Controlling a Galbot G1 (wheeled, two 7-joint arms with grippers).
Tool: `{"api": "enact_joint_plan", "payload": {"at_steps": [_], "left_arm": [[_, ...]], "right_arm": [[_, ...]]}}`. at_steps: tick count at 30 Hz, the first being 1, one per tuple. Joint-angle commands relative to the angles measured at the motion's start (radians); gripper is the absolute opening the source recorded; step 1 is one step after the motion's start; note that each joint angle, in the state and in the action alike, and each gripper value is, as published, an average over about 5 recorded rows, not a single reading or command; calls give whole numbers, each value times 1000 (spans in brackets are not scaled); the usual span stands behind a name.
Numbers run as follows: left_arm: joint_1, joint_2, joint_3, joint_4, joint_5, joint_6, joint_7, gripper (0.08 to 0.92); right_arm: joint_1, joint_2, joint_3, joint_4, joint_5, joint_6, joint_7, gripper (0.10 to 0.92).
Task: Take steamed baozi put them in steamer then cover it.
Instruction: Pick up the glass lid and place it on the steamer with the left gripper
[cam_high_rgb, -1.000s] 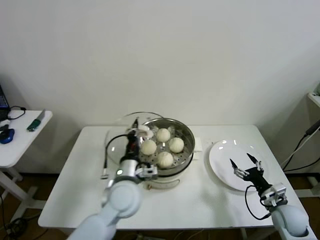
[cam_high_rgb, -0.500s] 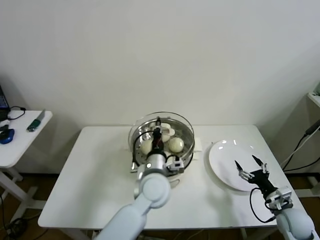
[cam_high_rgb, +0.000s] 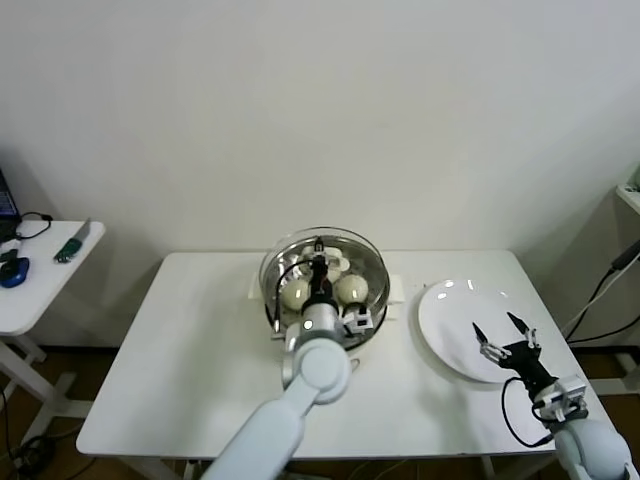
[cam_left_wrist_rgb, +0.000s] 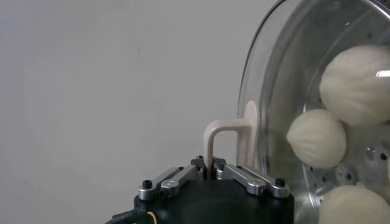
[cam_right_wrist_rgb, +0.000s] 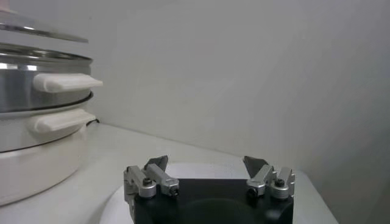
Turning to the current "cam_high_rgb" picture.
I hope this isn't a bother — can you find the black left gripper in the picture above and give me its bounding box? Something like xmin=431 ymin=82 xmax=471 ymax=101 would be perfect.
xmin=308 ymin=238 xmax=336 ymax=307

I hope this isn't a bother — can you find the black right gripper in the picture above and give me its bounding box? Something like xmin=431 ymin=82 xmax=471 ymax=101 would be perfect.
xmin=471 ymin=311 xmax=558 ymax=392

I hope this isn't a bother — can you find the round glass pot lid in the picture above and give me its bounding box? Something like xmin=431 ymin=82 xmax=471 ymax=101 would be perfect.
xmin=258 ymin=227 xmax=392 ymax=351

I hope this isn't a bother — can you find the white steamed baozi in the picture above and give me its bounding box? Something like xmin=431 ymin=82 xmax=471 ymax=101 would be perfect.
xmin=334 ymin=274 xmax=371 ymax=304
xmin=281 ymin=279 xmax=309 ymax=312

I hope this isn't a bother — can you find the perforated steel steamer basket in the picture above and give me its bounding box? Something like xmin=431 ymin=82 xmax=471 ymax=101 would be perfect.
xmin=248 ymin=234 xmax=404 ymax=352

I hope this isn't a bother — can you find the white round plate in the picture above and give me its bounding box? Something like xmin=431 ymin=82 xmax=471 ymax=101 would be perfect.
xmin=416 ymin=279 xmax=539 ymax=384

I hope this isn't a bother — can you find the white electric cooker pot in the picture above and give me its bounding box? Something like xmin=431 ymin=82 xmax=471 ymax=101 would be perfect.
xmin=271 ymin=299 xmax=397 ymax=374

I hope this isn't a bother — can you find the white stand base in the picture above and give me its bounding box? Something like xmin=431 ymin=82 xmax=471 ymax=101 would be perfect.
xmin=587 ymin=351 xmax=640 ymax=397

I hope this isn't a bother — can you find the black power adapter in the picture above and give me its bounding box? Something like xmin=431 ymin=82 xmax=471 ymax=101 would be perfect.
xmin=607 ymin=244 xmax=640 ymax=274

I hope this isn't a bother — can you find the white shelf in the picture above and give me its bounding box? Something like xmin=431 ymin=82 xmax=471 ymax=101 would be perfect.
xmin=614 ymin=182 xmax=640 ymax=219

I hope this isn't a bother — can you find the white side table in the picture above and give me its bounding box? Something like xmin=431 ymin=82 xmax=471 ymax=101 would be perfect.
xmin=0 ymin=219 xmax=107 ymax=444

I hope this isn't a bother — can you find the blue computer mouse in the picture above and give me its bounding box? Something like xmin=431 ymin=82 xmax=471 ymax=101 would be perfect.
xmin=0 ymin=256 xmax=31 ymax=289

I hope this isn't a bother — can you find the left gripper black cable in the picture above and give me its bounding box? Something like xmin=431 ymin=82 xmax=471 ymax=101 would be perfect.
xmin=266 ymin=256 xmax=322 ymax=332

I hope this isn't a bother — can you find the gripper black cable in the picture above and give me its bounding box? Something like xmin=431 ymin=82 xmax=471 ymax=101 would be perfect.
xmin=266 ymin=256 xmax=322 ymax=332
xmin=501 ymin=376 xmax=557 ymax=449

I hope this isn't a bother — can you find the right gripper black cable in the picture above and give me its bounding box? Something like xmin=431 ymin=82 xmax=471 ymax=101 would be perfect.
xmin=501 ymin=376 xmax=557 ymax=449

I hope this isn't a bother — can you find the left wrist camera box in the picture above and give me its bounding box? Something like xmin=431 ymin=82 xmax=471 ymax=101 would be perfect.
xmin=341 ymin=308 xmax=375 ymax=338

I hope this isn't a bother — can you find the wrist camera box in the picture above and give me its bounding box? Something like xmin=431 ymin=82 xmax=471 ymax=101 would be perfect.
xmin=548 ymin=375 xmax=588 ymax=420
xmin=341 ymin=308 xmax=375 ymax=338

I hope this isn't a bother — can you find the white power cable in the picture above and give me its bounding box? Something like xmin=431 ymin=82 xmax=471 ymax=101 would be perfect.
xmin=559 ymin=272 xmax=619 ymax=337

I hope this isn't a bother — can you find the black power cable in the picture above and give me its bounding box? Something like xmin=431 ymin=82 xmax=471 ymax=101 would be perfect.
xmin=566 ymin=267 xmax=640 ymax=347

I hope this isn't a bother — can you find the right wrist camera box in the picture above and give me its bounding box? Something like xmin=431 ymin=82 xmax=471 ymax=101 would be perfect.
xmin=548 ymin=375 xmax=588 ymax=420

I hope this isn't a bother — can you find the green handled knife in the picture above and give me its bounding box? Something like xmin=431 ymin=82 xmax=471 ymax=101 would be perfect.
xmin=53 ymin=218 xmax=93 ymax=265

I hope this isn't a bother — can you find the black laptop cable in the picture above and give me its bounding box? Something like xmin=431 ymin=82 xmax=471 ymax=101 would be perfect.
xmin=14 ymin=212 xmax=53 ymax=242

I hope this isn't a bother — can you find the black floor cable bundle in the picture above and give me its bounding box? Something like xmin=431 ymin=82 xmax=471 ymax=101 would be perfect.
xmin=0 ymin=389 xmax=57 ymax=474

